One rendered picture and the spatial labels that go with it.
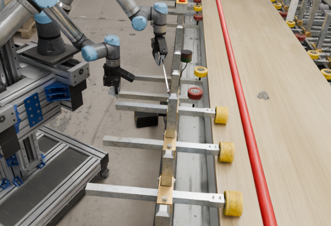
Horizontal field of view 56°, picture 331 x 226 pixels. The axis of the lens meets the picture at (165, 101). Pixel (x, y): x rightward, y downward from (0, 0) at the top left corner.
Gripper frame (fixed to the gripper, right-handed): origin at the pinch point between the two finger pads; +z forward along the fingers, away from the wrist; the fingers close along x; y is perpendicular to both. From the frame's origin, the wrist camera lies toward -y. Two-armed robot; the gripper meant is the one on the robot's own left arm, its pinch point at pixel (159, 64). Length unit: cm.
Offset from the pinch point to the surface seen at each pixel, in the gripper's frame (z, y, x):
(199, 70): 2.9, -6.2, -23.5
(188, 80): 10.4, -5.2, -17.6
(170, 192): -4, -96, 22
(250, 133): -71, -145, 34
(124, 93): 7.3, -16.3, 23.9
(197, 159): 31, -51, -9
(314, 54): 2, 0, -111
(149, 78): 10.9, 2.8, 4.8
